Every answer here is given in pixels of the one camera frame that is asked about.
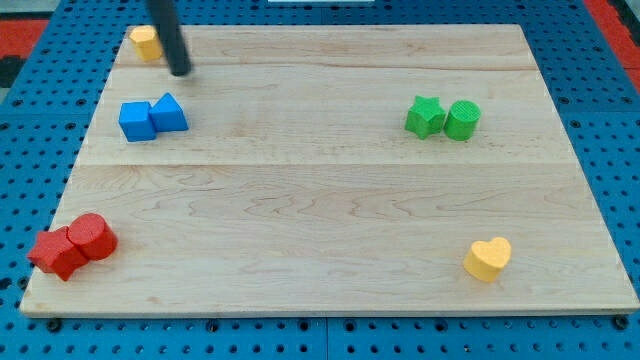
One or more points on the yellow heart block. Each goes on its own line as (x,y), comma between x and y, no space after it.
(485,260)

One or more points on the yellow hexagon block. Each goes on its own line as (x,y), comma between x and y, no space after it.
(146,42)

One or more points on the light wooden board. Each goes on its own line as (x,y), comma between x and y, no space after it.
(297,191)

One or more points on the green star block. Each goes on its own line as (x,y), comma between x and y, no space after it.
(425,117)

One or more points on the green cylinder block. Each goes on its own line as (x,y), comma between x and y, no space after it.
(462,119)

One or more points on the blue triangle block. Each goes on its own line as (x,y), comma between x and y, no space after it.
(167,115)

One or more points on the blue cube block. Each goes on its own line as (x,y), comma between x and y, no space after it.
(135,121)

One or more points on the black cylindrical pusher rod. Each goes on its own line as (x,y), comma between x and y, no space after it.
(164,16)

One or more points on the red cylinder block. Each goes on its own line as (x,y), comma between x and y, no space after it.
(92,235)

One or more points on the red star block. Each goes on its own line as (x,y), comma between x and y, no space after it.
(54,253)

